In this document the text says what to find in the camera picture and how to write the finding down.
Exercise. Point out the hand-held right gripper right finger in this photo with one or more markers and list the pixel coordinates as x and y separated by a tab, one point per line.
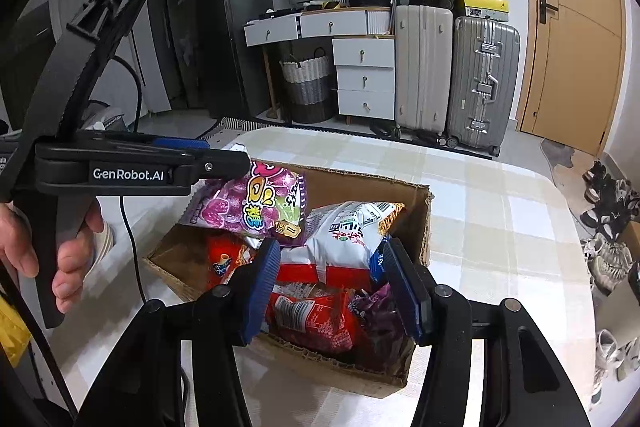
402	297

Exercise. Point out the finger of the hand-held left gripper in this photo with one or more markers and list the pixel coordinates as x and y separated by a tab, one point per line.
180	145
220	167

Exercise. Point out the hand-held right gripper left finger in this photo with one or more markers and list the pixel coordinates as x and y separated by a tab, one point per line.
260	292

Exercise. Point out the blue cookie packet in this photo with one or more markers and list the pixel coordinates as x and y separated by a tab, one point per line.
377	264

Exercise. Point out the large purple grape gummy packet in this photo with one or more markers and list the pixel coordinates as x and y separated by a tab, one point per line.
240	207

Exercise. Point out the red chip packet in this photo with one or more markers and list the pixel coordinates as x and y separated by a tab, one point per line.
227	259

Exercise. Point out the red white-labelled snack packet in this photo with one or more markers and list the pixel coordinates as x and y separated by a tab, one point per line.
320	317

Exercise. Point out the brown cardboard box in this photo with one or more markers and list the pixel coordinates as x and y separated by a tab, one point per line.
415	217

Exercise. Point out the white orange noodle snack packet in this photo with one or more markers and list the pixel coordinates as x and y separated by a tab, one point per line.
340	237

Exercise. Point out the person's left hand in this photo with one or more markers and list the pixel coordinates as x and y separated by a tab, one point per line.
80	257

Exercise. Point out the striped floor mat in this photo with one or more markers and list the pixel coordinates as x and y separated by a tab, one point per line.
240	127

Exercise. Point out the white wardrobe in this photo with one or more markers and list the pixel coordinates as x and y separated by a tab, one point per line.
150	77

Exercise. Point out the dark tall cabinet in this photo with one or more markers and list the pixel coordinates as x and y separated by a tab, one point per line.
170	32

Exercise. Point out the woven laundry basket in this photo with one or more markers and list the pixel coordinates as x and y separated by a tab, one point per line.
307	92

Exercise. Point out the black fridge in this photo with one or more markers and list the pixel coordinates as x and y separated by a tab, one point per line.
225	32

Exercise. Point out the white drawer desk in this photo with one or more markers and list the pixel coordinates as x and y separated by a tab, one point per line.
365	57

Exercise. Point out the grey floor rug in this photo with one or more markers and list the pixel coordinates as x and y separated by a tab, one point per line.
565	167

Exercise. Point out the pile of sneakers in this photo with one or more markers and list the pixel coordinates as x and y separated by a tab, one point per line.
607	257

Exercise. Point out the beige suitcase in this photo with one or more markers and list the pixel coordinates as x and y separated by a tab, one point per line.
422	72

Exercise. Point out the silver suitcase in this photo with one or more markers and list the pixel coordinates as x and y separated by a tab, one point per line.
485	87

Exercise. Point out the wooden door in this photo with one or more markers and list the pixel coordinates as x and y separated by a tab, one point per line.
570	32

